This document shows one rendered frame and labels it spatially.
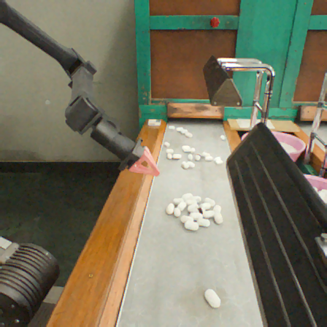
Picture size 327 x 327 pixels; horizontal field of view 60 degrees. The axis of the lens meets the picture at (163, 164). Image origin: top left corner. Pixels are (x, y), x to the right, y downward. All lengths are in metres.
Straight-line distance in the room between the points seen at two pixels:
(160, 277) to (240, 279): 0.17
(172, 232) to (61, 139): 2.01
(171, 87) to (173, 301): 1.16
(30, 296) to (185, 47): 1.25
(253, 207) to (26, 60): 2.40
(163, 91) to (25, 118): 1.48
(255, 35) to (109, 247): 1.20
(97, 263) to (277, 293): 0.49
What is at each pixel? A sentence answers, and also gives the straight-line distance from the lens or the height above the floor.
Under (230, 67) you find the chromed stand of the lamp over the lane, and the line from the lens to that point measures 0.95.
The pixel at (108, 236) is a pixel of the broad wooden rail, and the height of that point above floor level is 0.76.
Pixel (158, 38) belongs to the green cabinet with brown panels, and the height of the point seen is 1.17.
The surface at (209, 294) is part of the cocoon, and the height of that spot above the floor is 0.76.
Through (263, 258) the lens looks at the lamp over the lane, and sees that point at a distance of 0.24.
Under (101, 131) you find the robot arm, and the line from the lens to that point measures 0.72.
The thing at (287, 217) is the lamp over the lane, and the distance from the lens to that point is 0.24.
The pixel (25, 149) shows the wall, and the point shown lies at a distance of 2.81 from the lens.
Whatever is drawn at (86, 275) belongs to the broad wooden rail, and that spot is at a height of 0.76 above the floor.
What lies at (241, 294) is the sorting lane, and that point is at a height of 0.74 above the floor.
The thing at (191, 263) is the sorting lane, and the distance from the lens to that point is 0.68.
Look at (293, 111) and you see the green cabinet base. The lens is 1.64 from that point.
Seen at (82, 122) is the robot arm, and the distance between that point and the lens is 0.73.
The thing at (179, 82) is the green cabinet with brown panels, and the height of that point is 0.96.
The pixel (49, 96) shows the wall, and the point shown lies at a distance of 2.56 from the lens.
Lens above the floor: 1.23
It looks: 26 degrees down
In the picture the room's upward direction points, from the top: straight up
